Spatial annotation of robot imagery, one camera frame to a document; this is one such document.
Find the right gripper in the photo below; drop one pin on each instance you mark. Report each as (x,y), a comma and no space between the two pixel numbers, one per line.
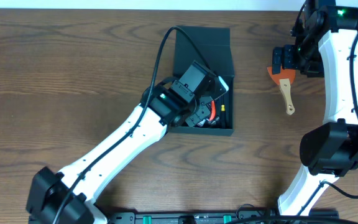
(290,62)

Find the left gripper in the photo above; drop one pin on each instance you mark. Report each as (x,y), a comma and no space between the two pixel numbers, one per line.
(202,112)

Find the red handled pliers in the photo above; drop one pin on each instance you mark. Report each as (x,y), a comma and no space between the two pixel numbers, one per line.
(212,110)

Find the orange scraper wooden handle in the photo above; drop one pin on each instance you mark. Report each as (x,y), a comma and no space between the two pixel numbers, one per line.
(284,79)

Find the black yellow screwdriver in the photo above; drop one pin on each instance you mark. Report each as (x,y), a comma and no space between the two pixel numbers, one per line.
(223,114)

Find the dark green box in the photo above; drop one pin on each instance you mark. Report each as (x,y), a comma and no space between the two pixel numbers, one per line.
(214,44)

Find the small claw hammer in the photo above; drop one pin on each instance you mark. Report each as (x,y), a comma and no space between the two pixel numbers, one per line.
(215,121)

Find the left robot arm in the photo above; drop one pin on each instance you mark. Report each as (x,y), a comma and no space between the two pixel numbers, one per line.
(69,196)

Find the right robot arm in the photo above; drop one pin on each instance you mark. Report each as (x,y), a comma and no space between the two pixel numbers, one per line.
(326,46)

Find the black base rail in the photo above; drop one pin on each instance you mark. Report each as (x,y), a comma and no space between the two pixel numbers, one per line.
(183,218)

